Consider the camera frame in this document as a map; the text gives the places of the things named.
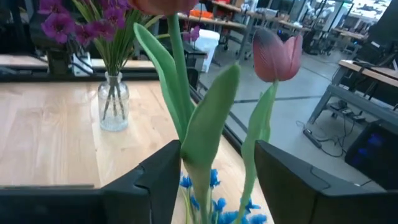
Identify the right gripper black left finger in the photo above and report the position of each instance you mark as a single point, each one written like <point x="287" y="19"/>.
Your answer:
<point x="155" y="193"/>

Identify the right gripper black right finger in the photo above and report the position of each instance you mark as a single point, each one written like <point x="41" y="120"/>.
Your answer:
<point x="289" y="193"/>

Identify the red artificial tulip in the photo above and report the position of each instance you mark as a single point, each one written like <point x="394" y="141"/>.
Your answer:
<point x="276" y="56"/>
<point x="180" y="62"/>

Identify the clear glass vase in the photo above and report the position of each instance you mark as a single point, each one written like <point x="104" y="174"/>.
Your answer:
<point x="113" y="118"/>

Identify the black power strip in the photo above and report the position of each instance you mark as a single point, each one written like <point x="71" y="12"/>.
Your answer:
<point x="312" y="138"/>

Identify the black computer case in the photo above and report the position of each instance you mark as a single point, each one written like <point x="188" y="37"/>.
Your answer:
<point x="373" y="161"/>

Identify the wooden top workbench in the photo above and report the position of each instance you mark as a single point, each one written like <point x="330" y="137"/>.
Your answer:
<point x="224" y="22"/>
<point x="367" y="73"/>

